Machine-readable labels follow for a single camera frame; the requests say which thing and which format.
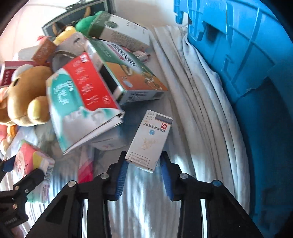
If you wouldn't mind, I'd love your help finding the blue plastic crate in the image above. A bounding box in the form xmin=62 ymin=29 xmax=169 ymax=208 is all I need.
xmin=173 ymin=0 xmax=293 ymax=238

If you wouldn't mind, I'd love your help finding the black gift box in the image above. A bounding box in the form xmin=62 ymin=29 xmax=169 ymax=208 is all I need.
xmin=41 ymin=0 xmax=116 ymax=37

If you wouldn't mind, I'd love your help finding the small pink white box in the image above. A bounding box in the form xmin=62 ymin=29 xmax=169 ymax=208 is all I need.
xmin=132 ymin=50 xmax=151 ymax=63

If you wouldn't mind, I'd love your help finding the white eye drop box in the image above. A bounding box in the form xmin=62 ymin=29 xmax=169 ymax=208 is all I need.
xmin=125 ymin=109 xmax=173 ymax=174

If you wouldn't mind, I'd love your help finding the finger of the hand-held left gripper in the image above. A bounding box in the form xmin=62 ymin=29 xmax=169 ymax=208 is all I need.
xmin=12 ymin=168 xmax=45 ymax=202
xmin=0 ymin=157 xmax=18 ymax=181

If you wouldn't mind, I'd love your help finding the yellow plush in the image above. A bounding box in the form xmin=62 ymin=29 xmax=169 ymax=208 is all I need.
xmin=52 ymin=26 xmax=77 ymax=46

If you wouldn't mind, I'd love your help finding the small brown box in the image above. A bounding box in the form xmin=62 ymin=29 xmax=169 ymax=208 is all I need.
xmin=31 ymin=35 xmax=58 ymax=67

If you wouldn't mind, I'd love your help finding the dark red box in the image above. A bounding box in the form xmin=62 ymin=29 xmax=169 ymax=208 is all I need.
xmin=0 ymin=61 xmax=25 ymax=88

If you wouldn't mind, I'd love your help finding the tape roll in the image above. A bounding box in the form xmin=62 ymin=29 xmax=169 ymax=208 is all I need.
xmin=51 ymin=50 xmax=77 ymax=72

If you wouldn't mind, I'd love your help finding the red teal medicine box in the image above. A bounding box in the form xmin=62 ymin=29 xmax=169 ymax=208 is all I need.
xmin=45 ymin=54 xmax=125 ymax=155

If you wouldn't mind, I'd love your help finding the green orange medicine box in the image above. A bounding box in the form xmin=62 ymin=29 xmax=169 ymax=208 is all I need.
xmin=85 ymin=38 xmax=170 ymax=106

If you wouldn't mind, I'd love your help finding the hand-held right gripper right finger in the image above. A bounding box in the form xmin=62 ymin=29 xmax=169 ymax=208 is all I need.
xmin=160 ymin=151 xmax=264 ymax=238

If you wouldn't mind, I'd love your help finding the green white medicine box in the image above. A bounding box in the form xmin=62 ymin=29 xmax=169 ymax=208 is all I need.
xmin=88 ymin=11 xmax=150 ymax=52

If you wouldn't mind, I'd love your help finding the brown bear plush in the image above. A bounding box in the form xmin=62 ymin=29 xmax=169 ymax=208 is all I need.
xmin=0 ymin=65 xmax=54 ymax=151

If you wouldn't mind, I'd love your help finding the red packet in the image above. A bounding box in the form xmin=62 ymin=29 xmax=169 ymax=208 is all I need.
xmin=78 ymin=146 xmax=95 ymax=183

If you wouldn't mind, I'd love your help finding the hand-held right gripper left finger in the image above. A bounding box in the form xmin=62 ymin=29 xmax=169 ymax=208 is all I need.
xmin=25 ymin=151 xmax=129 ymax=238

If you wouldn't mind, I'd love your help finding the pink tissue pack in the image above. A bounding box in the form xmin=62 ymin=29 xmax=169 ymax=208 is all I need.
xmin=13 ymin=140 xmax=55 ymax=204

